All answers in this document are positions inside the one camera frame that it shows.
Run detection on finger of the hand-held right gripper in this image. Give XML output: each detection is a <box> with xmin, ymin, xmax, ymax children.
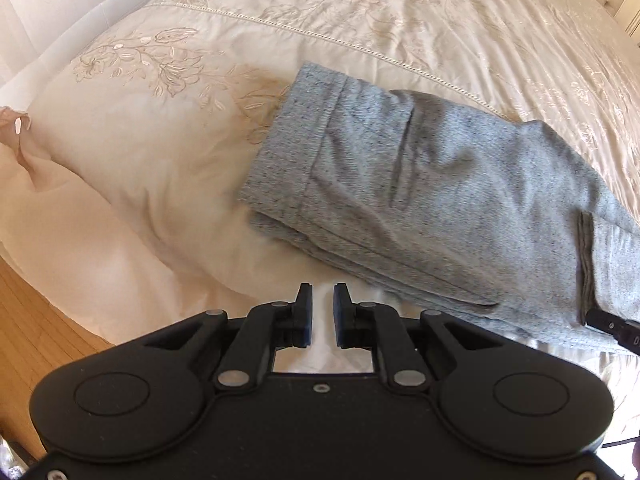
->
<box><xmin>585</xmin><ymin>307</ymin><xmax>640</xmax><ymax>357</ymax></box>

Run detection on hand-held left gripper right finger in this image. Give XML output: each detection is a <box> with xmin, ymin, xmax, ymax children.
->
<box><xmin>332</xmin><ymin>282</ymin><xmax>505</xmax><ymax>393</ymax></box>

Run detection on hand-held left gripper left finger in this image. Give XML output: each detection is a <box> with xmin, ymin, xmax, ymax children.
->
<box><xmin>142</xmin><ymin>282</ymin><xmax>314</xmax><ymax>392</ymax></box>

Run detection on grey pants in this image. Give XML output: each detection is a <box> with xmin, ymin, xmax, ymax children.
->
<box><xmin>236</xmin><ymin>61</ymin><xmax>640</xmax><ymax>357</ymax></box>

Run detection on cream embroidered bedspread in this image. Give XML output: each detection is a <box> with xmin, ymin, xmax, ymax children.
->
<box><xmin>0</xmin><ymin>0</ymin><xmax>640</xmax><ymax>441</ymax></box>

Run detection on pink cloth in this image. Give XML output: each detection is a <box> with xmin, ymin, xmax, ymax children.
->
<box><xmin>0</xmin><ymin>105</ymin><xmax>37</xmax><ymax>166</ymax></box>

